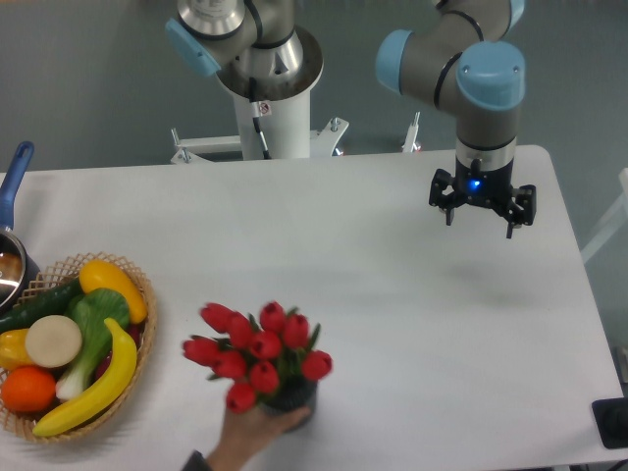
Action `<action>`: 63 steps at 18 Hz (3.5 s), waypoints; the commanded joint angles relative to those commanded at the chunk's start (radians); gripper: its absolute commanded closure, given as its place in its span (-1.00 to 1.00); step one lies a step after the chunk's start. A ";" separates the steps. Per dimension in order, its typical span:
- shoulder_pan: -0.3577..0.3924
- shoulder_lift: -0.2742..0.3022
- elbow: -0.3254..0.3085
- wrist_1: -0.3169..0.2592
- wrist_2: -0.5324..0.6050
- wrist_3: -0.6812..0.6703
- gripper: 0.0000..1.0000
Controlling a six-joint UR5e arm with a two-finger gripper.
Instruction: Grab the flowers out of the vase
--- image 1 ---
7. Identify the orange fruit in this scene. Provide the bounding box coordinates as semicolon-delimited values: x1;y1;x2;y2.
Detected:
1;366;56;413

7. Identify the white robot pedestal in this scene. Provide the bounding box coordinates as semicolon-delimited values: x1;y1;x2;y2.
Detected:
218;26;324;160

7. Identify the white table clamp right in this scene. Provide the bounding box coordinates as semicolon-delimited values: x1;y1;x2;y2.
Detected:
310;117;349;158

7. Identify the green bok choy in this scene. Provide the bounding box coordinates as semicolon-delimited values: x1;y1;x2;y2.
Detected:
56;288;130;402

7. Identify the black vase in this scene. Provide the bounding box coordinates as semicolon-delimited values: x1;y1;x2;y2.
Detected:
259;378;319;436

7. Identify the person's hand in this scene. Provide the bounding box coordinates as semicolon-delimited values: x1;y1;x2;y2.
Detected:
204;407;311;471

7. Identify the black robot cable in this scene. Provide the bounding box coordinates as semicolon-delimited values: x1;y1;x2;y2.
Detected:
246;77;273;161

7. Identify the blue handled saucepan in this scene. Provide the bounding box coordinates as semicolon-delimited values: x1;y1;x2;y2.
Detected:
1;141;39;315

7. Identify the beige round bun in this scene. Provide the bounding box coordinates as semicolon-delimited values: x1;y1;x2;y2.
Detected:
25;315;82;368

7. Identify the yellow bell pepper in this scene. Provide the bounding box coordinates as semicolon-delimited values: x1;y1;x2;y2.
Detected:
0;329;35;371

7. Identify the yellow lemon squash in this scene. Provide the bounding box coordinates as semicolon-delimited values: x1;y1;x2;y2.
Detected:
78;259;148;325

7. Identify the white table clamp left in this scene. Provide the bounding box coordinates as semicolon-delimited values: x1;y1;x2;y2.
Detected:
171;128;241;165

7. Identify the green cucumber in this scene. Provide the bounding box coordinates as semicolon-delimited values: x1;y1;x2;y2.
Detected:
1;278;82;334

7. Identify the person's forearm dark sleeve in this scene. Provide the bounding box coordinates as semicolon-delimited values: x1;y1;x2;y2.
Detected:
182;450;213;471

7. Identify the black device at edge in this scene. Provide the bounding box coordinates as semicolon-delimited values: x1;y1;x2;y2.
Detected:
592;397;628;449

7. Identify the yellow banana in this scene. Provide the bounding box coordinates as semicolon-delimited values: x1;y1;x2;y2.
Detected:
32;318;137;438

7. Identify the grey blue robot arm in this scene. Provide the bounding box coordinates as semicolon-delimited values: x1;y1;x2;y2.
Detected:
165;1;536;229

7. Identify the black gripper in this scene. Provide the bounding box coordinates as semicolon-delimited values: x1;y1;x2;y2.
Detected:
429;140;537;239

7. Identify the white frame at right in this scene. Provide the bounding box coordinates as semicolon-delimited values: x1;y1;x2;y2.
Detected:
581;168;627;264

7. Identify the white table clamp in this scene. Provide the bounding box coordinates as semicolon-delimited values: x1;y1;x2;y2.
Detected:
310;117;349;158
171;128;241;165

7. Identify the red tulip bouquet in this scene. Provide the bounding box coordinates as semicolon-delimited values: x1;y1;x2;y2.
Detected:
183;301;334;413

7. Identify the wicker fruit basket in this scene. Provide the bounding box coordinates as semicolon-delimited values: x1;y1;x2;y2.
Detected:
1;252;157;444

